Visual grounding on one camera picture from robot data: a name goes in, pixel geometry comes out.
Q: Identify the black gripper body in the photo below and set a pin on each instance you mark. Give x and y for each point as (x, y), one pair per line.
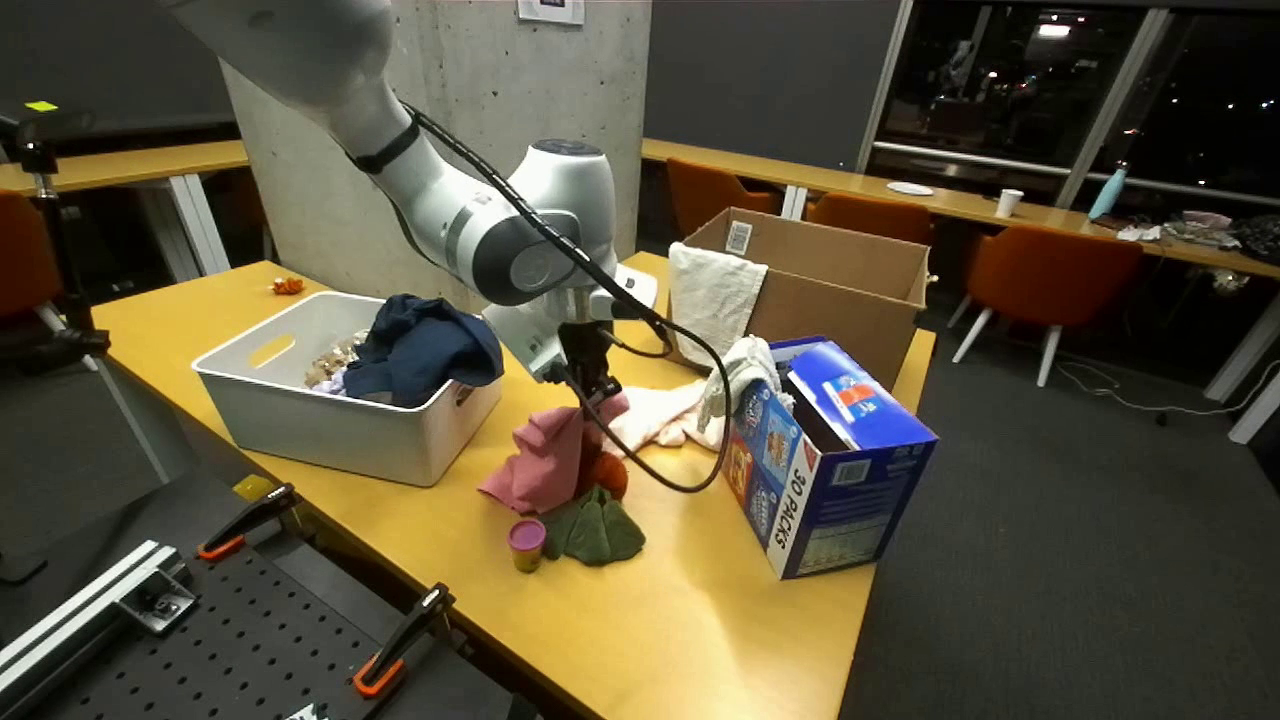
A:
(591, 352)

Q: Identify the pink shirt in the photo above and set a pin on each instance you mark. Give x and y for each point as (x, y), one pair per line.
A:
(545, 460)

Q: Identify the yellow tub with pink lid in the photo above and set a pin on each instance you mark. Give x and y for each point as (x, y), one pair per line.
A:
(527, 541)

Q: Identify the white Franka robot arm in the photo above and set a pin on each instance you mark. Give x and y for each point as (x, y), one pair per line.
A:
(464, 227)

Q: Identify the white plastic basket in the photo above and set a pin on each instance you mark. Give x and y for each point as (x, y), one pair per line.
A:
(323, 424)

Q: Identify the navy blue cloth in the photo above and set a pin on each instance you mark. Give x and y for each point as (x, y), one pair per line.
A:
(421, 348)

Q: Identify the orange chair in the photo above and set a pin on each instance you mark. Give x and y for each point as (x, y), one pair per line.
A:
(24, 255)
(866, 219)
(1047, 274)
(704, 195)

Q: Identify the blue snack carton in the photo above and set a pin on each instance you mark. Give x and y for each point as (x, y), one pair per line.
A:
(824, 492)

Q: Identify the brown cardboard box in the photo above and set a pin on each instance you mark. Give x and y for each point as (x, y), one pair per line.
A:
(843, 315)

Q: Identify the bag of beige pieces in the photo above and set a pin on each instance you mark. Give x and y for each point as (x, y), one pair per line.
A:
(331, 366)

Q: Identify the black orange clamp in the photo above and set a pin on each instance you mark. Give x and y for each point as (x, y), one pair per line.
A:
(406, 643)
(252, 520)

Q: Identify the small orange object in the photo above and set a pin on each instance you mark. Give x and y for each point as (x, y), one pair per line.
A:
(288, 285)

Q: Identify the long wooden desk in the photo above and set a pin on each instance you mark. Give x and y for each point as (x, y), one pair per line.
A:
(854, 180)

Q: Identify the white paper sheet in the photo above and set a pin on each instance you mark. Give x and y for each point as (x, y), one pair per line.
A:
(909, 191)

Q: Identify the black perforated breadboard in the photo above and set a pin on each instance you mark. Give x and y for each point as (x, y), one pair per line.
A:
(267, 643)

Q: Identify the white cup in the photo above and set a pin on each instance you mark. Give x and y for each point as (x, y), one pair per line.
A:
(1009, 201)

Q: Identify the wooden side desk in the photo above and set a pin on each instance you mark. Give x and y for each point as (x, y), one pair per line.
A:
(120, 165)

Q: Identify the teal water bottle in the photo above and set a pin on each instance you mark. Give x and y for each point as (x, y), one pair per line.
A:
(1104, 195)

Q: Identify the heap of clothes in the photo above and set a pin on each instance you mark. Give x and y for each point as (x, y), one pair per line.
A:
(1202, 228)

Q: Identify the white wall frame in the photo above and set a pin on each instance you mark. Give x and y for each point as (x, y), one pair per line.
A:
(551, 9)

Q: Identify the aluminium rail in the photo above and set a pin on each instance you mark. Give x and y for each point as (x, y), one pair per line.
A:
(81, 607)

